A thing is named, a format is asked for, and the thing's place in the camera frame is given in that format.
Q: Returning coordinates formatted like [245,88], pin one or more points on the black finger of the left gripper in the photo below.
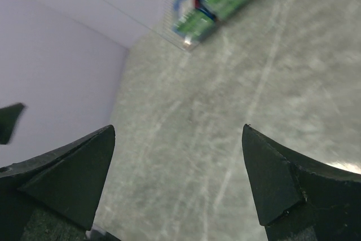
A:
[9,118]

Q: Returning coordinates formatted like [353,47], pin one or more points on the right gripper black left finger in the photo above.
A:
[54,196]

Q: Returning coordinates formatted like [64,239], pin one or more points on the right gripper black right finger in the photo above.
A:
[297,197]

